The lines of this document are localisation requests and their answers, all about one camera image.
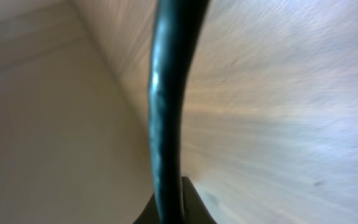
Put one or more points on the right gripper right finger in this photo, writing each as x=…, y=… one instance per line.
x=194, y=208

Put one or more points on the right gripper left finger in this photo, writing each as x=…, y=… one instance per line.
x=149, y=214

